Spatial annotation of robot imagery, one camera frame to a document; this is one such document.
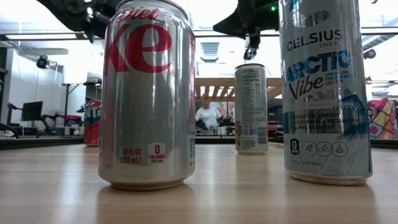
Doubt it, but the silver Diet Coke can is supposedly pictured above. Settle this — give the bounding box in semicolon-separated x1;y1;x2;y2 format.
98;0;197;191

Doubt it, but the black computer monitor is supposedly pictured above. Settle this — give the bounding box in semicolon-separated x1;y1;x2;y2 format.
21;101;44;122

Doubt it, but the ceiling air vent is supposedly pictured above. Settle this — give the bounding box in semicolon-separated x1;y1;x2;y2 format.
199;42;221;63

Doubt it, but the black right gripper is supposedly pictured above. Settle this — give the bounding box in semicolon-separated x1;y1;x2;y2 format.
213;0;280;47

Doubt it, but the grey ceiling duct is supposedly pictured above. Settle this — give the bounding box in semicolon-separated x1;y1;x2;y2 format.
362;32;398;52

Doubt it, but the colourful patchwork cloth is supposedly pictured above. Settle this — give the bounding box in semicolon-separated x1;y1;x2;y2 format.
368;98;398;140

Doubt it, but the white wall cabinet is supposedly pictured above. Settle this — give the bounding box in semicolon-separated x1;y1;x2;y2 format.
62;58;90;85

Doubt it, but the black-legged table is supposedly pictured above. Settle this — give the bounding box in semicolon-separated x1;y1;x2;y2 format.
61;81;103;128

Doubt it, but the wooden slatted shelf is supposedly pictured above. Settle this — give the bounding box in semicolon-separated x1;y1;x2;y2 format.
194;77;284;103

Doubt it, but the black metal table frame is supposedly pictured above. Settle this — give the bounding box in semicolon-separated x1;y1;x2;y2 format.
0;135;398;151

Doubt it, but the white Celsius slim can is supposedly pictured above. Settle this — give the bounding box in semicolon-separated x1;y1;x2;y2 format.
279;0;373;187
234;63;269;156

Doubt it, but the person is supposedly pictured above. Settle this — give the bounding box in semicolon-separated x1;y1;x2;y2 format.
195;102;221;131

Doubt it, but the orange Fanta soda can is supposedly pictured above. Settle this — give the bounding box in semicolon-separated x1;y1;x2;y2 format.
83;100;102;147

